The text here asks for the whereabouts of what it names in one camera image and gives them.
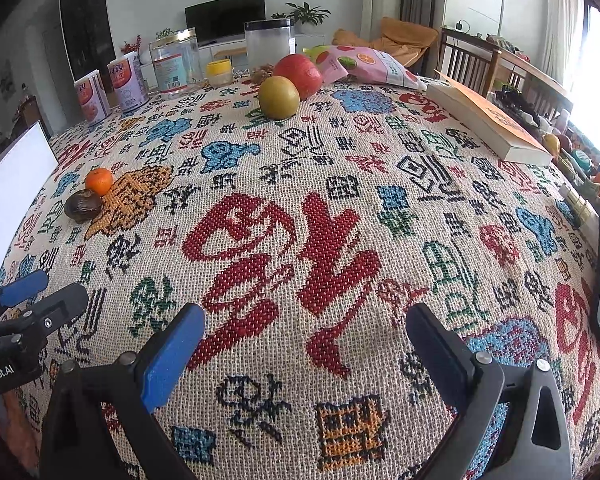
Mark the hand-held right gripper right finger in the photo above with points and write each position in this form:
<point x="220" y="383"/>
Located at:
<point x="442" y="355"/>

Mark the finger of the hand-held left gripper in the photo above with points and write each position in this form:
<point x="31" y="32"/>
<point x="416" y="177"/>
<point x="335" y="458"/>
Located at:
<point x="55" y="307"/>
<point x="22" y="286"/>

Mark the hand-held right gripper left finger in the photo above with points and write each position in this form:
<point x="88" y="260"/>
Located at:
<point x="172" y="355"/>

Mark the white cardboard box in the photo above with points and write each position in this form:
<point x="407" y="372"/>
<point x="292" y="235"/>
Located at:
<point x="10" y="195"/>

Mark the dark brown round fruit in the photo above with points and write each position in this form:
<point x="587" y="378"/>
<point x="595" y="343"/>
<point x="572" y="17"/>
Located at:
<point x="82" y="206"/>

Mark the tangerine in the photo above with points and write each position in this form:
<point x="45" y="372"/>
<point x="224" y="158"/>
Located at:
<point x="99" y="181"/>

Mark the printed woven tablecloth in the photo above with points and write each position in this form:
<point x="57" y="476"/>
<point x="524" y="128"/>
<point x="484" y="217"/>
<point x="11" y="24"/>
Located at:
<point x="330" y="210"/>

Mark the tin with orange label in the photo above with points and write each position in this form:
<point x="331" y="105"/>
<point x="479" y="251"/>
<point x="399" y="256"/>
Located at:
<point x="92" y="99"/>

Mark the tin with purple label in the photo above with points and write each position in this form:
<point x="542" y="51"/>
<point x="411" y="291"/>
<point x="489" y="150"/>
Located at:
<point x="127" y="82"/>

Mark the row of small toys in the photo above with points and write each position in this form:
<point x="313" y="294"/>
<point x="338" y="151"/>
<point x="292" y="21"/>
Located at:
<point x="580" y="165"/>

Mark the paperback book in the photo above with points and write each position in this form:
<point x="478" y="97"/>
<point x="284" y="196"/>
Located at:
<point x="495" y="120"/>

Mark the red flower decoration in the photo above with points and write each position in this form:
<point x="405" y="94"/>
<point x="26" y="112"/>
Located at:
<point x="130" y="45"/>

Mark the clear jar with gold lid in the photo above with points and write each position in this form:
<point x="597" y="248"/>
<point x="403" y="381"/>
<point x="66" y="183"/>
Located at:
<point x="175" y="65"/>

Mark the yellow-green round fruit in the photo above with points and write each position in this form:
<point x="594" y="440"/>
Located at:
<point x="278" y="99"/>

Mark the dark glass door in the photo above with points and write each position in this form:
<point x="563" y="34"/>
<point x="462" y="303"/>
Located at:
<point x="87" y="10"/>

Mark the small jar with yellow lid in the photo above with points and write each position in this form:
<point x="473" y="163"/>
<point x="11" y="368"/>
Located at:
<point x="219" y="72"/>

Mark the pile of nuts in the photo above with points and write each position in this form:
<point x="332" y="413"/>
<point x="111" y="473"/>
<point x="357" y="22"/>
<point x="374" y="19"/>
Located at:
<point x="262" y="72"/>

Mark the wooden chair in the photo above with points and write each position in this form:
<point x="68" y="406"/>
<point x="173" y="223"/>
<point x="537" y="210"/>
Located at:
<point x="467" y="57"/>

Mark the pink snack bag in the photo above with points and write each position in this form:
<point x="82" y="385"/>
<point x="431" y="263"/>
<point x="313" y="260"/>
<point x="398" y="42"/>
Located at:
<point x="370" y="65"/>

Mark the red apple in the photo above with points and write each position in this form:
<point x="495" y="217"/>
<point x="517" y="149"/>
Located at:
<point x="300" y="72"/>

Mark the orange cushioned chair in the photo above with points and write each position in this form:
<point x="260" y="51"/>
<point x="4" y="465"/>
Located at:
<point x="400" y="42"/>

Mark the clear jar with black lid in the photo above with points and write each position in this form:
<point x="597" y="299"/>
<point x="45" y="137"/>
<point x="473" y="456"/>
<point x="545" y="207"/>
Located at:
<point x="270" y="42"/>

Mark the flat screen television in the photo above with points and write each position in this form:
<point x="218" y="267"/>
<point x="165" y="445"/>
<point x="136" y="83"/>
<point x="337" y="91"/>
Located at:
<point x="225" y="17"/>

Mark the white television cabinet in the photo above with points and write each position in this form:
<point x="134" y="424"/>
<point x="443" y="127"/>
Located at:
<point x="311" y="42"/>

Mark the white sheer curtain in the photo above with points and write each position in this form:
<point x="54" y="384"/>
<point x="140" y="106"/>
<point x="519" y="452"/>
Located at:
<point x="562" y="20"/>

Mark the large green potted plant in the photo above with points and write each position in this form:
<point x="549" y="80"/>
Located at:
<point x="306" y="14"/>

